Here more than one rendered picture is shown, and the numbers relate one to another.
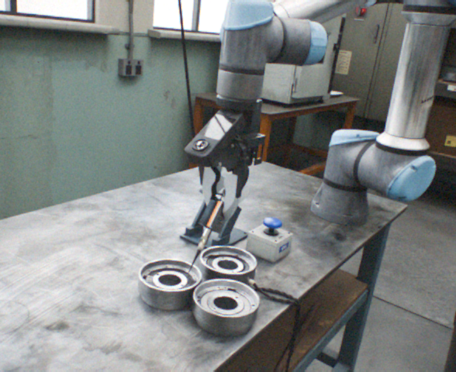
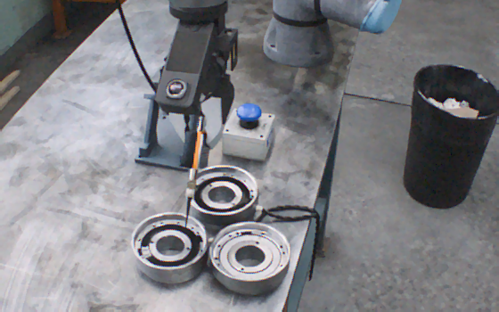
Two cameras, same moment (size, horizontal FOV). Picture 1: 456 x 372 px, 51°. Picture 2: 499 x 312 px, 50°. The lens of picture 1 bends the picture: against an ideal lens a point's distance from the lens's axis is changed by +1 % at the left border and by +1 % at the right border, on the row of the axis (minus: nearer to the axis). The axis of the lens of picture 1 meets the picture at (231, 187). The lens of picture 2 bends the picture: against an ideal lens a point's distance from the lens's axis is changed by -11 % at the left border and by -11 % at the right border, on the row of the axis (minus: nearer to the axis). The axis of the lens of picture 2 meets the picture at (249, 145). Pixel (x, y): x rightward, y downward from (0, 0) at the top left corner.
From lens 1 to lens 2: 0.28 m
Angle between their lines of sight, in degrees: 25
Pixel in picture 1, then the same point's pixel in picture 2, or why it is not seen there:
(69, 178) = not seen: outside the picture
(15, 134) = not seen: outside the picture
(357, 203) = (323, 37)
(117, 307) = (128, 297)
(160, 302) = (175, 279)
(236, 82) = not seen: outside the picture
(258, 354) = not seen: hidden behind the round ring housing
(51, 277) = (36, 277)
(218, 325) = (257, 289)
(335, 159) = not seen: outside the picture
